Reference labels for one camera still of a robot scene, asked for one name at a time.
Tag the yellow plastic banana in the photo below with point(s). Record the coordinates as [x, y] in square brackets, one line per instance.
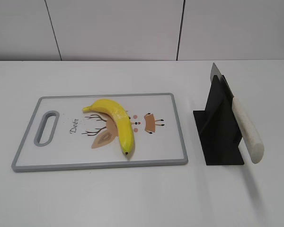
[121, 119]

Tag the white handled cleaver knife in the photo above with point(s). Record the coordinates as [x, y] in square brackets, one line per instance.
[252, 139]

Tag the grey rimmed deer cutting board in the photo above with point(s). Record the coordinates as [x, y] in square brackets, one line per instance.
[60, 136]

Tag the black knife stand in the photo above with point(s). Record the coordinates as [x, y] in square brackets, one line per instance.
[217, 128]

